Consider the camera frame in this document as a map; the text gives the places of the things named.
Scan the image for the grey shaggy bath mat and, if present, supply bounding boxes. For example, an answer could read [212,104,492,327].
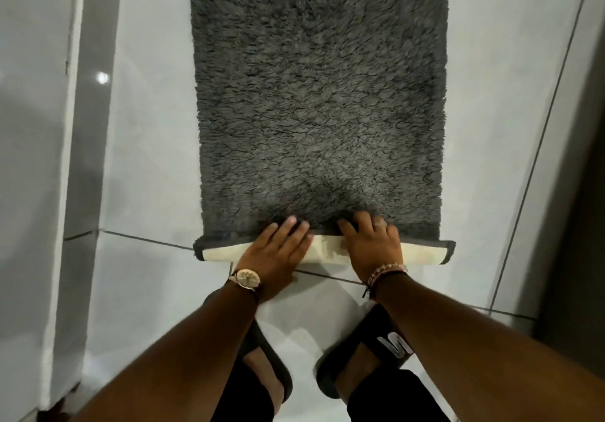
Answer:
[187,0,457,265]

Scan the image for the plain black slide sandal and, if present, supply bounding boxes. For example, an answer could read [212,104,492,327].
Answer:
[236,320,294,404]

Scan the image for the person's right forearm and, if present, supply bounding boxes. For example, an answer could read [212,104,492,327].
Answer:
[371,273,605,422]

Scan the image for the person's left forearm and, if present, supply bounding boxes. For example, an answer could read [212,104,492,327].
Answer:
[71,281,260,422]

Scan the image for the person's left hand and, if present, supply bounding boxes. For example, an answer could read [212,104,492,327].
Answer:
[235,215,315,302]

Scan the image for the person's right hand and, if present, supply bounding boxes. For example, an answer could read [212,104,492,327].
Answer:
[337,211,408,285]

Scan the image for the dark door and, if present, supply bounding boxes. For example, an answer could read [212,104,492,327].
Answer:
[534,100,605,366]

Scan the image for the black slide sandal white print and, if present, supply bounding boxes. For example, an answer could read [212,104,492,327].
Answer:
[315,304,415,400]

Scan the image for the black trousers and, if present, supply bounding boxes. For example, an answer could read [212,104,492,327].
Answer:
[222,365,451,422]

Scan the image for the silver chain bracelet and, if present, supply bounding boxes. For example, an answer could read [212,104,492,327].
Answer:
[366,262,408,288]

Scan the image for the white glossy cabinet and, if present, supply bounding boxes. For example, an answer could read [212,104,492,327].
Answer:
[0,0,124,422]

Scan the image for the gold wristwatch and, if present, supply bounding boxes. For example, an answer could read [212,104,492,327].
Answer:
[228,268,262,300]

